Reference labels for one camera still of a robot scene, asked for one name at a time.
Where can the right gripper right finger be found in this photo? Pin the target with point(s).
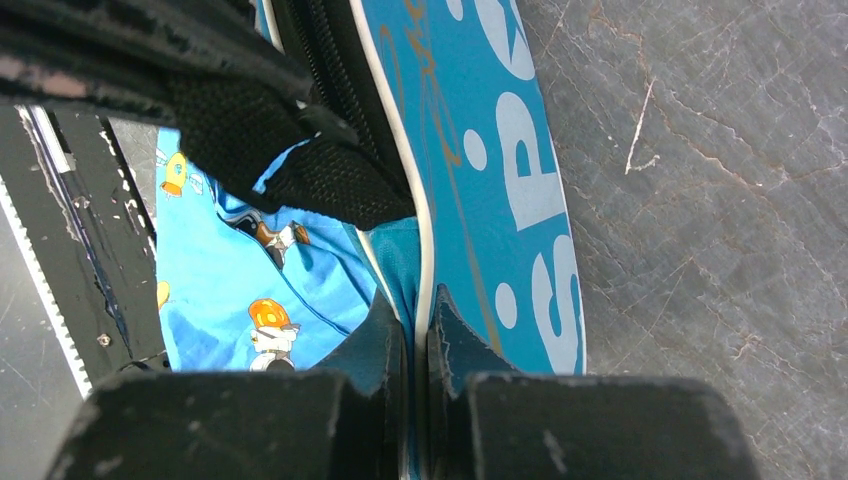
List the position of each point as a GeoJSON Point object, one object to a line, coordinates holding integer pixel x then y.
{"type": "Point", "coordinates": [490, 421]}

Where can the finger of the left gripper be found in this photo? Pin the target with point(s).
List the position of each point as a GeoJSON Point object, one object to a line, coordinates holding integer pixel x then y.
{"type": "Point", "coordinates": [116, 57]}

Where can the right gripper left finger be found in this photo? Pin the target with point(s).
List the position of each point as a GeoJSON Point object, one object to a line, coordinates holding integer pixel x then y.
{"type": "Point", "coordinates": [340, 419]}

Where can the blue sport racket bag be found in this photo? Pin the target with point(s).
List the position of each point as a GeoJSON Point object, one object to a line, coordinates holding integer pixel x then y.
{"type": "Point", "coordinates": [446, 93]}

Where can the blue astronaut print cloth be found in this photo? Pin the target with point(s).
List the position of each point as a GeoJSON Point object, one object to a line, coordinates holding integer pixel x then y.
{"type": "Point", "coordinates": [239, 289]}

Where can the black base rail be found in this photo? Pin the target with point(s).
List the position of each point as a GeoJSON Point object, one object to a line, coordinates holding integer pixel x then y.
{"type": "Point", "coordinates": [87, 238]}

